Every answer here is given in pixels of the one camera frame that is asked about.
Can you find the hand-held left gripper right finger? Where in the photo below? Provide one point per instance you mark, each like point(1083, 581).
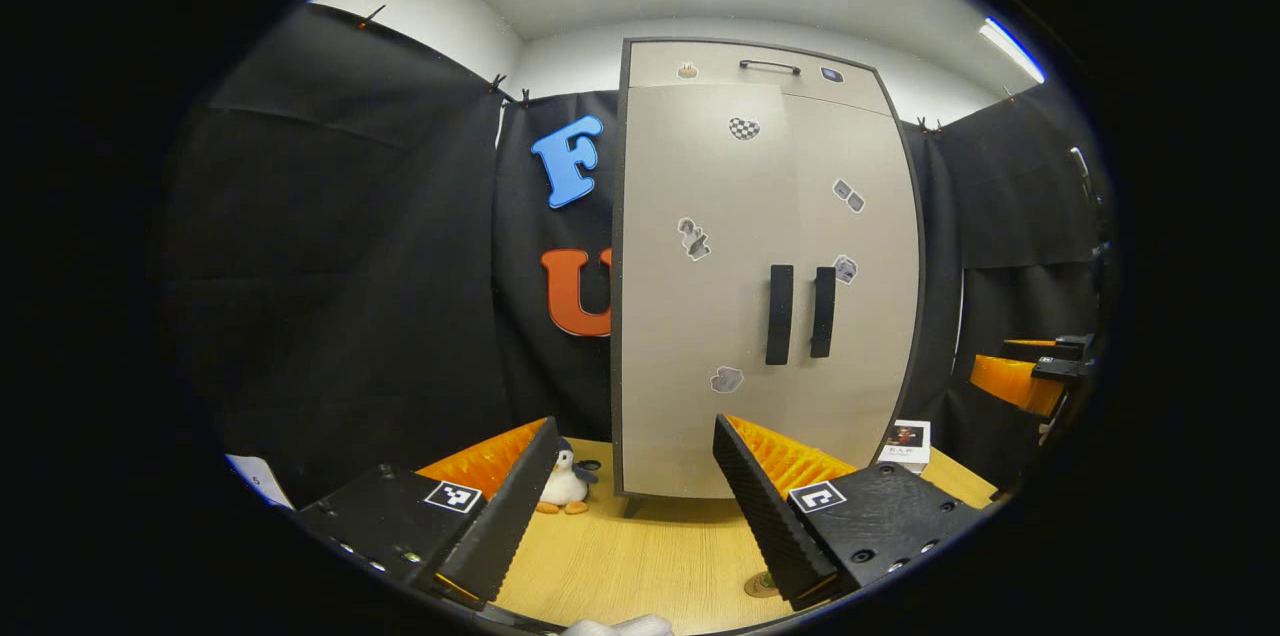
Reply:
point(765, 516)

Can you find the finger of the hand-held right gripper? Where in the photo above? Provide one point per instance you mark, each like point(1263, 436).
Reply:
point(1015, 384)
point(1075, 346)

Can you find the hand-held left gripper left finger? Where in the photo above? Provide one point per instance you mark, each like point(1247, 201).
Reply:
point(505, 516)

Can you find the round cork coaster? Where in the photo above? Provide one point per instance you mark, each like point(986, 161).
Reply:
point(760, 584)

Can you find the grey cabinet door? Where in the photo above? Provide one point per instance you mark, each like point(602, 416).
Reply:
point(700, 316)
point(860, 336)

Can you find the grey cabinet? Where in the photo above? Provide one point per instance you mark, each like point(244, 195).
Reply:
point(617, 266)

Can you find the grey cabinet drawer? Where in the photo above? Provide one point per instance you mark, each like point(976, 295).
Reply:
point(720, 66)

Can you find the penguin plush toy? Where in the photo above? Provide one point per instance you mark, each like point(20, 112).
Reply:
point(565, 488)

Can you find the white cover book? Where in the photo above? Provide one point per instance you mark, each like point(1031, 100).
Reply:
point(907, 441)

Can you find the white paper sheet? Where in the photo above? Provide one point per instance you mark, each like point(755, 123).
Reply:
point(258, 479)

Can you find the black backdrop cloth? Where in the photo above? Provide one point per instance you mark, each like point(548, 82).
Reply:
point(350, 266)

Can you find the ceiling light panel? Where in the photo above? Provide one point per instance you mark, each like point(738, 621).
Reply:
point(1012, 49)

